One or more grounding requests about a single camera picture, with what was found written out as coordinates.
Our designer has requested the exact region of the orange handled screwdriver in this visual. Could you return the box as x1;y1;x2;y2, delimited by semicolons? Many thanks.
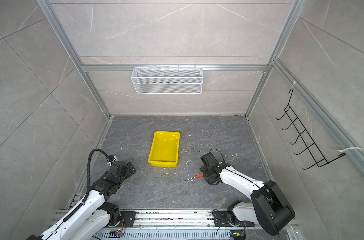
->
186;173;204;181

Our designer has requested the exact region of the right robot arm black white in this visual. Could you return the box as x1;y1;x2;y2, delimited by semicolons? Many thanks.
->
200;152;295;236

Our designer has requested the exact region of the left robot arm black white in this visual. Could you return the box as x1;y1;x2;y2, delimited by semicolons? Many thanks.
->
28;160;136;240

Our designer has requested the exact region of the yellow plastic bin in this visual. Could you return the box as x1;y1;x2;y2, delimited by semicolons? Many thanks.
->
148;131;180;168

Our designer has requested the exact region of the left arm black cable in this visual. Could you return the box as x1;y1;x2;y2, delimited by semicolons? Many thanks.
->
82;148;112;203

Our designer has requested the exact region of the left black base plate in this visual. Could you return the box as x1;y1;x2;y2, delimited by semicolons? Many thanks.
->
107;211;136;228

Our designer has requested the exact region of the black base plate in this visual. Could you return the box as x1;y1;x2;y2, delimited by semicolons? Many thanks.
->
107;211;136;228
212;209;255;227

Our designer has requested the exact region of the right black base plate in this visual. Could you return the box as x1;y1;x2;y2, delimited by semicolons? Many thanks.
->
212;209;255;227

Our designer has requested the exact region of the aluminium mounting rail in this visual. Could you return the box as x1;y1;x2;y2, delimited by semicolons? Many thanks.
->
46;208;300;240

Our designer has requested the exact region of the white wire mesh basket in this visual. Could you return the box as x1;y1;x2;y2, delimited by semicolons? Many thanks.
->
131;67;204;95

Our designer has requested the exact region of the black wire hook rack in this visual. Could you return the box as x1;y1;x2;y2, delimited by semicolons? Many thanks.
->
276;89;346;170

